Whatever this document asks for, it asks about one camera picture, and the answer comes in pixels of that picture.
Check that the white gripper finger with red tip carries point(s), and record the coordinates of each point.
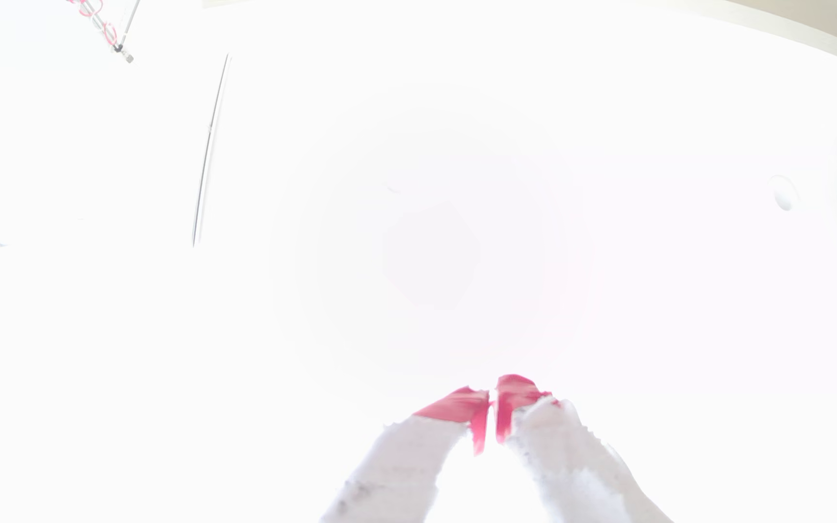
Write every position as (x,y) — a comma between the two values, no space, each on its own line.
(571,465)
(404,465)

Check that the round white ceiling fixture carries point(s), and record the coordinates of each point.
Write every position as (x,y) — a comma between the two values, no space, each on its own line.
(784,193)

